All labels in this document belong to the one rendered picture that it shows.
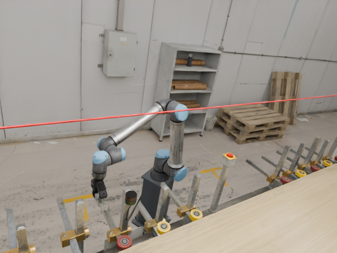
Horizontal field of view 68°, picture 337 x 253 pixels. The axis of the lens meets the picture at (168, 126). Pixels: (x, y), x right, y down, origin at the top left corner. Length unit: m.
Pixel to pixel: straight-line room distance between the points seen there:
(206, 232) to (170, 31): 3.20
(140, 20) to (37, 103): 1.86
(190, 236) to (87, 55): 2.87
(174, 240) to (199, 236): 0.16
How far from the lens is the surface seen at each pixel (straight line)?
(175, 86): 3.97
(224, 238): 1.65
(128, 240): 1.51
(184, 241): 1.56
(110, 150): 1.67
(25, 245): 1.40
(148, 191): 2.47
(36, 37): 3.66
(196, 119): 4.79
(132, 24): 3.88
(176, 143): 1.99
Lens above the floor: 2.08
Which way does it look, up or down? 26 degrees down
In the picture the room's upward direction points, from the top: 10 degrees clockwise
